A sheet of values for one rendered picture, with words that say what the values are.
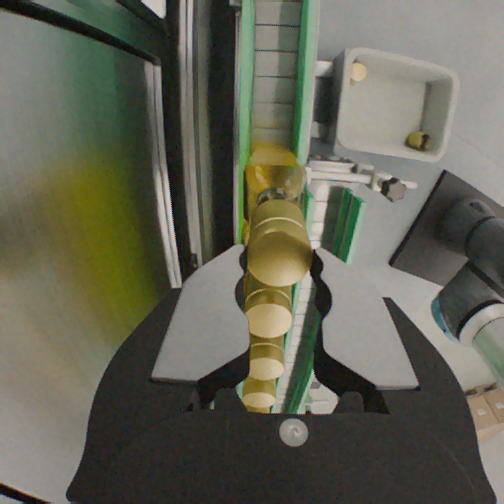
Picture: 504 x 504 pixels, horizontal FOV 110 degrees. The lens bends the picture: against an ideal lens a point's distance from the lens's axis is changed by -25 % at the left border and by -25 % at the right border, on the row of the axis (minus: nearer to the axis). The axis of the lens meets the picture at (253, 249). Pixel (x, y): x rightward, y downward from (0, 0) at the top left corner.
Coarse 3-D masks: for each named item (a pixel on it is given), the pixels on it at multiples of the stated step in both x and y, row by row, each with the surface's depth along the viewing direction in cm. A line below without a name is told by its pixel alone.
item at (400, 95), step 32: (384, 64) 33; (416, 64) 30; (352, 96) 40; (384, 96) 39; (416, 96) 38; (448, 96) 33; (352, 128) 43; (384, 128) 42; (416, 128) 41; (448, 128) 35
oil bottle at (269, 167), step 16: (256, 160) 22; (272, 160) 22; (288, 160) 22; (256, 176) 18; (272, 176) 18; (288, 176) 18; (304, 176) 19; (256, 192) 18; (288, 192) 18; (304, 192) 19; (304, 208) 20
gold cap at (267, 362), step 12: (252, 336) 20; (252, 348) 19; (264, 348) 18; (276, 348) 19; (252, 360) 18; (264, 360) 18; (276, 360) 18; (252, 372) 19; (264, 372) 19; (276, 372) 18
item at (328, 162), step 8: (312, 160) 36; (320, 160) 36; (328, 160) 37; (336, 160) 38; (344, 160) 39; (352, 160) 37; (312, 168) 37; (320, 168) 37; (328, 168) 36; (336, 168) 36; (344, 168) 36; (352, 168) 36
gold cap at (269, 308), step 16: (256, 288) 16; (272, 288) 16; (288, 288) 17; (256, 304) 15; (272, 304) 15; (288, 304) 15; (256, 320) 15; (272, 320) 15; (288, 320) 15; (272, 336) 16
